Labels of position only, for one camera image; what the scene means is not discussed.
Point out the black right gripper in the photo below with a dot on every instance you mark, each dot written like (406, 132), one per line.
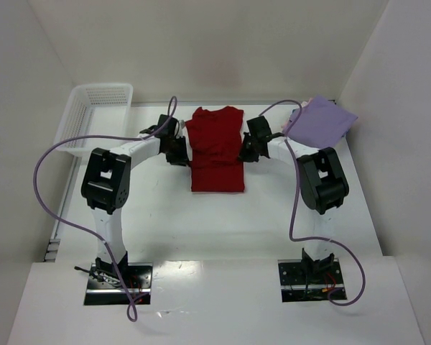
(248, 151)

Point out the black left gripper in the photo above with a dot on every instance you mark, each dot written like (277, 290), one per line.
(179, 152)

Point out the red t-shirt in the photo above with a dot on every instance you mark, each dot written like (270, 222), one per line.
(215, 141)

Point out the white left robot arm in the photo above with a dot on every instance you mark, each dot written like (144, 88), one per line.
(106, 187)

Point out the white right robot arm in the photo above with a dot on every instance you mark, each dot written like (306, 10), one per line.
(320, 180)

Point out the folded purple t-shirt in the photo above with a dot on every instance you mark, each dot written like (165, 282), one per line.
(321, 124)

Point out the white plastic laundry basket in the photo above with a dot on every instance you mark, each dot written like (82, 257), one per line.
(95, 109)

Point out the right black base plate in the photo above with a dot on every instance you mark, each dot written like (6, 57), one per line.
(297, 286)

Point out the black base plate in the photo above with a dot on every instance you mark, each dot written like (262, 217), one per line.
(297, 286)
(103, 289)

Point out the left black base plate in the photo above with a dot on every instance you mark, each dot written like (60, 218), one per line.
(103, 289)

